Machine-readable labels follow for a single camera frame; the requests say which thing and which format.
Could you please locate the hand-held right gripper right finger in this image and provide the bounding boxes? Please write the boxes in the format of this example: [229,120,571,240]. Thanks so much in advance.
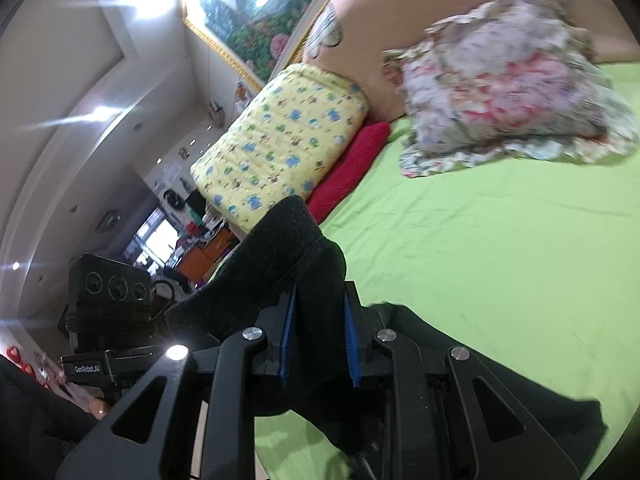
[342,280,586,480]

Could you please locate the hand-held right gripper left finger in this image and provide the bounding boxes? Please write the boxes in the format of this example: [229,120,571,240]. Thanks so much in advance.
[55,282,301,480]

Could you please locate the black pants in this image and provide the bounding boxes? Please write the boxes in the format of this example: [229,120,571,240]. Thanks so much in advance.
[162,195,608,480]

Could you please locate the person's left forearm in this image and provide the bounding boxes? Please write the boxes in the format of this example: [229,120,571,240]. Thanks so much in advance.
[0,360,101,480]

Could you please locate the person's left hand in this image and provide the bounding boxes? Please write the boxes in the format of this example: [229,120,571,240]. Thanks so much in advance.
[82,395,114,421]

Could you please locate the bright window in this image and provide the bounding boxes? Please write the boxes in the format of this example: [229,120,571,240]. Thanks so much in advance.
[135,210,181,266]

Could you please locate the orange cabinet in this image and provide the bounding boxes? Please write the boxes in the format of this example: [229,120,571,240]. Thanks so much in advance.
[177,232,241,283]

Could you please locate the green bed sheet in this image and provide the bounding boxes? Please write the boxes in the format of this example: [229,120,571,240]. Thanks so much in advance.
[205,62,640,480]

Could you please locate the red pillow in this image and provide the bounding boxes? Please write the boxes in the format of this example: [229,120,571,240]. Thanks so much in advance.
[306,121,391,223]

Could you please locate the yellow patterned pillow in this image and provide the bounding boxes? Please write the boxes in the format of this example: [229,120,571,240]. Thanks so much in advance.
[191,64,371,233]

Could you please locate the floral ruffled cloth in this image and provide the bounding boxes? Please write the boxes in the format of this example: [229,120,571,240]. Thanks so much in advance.
[382,0,640,178]

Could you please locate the gold framed landscape painting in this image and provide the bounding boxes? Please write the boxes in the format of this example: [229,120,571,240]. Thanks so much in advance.
[177,0,368,90]

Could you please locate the pink quilt with plaid hearts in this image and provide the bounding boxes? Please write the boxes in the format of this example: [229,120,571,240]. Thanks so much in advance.
[302,0,640,118]

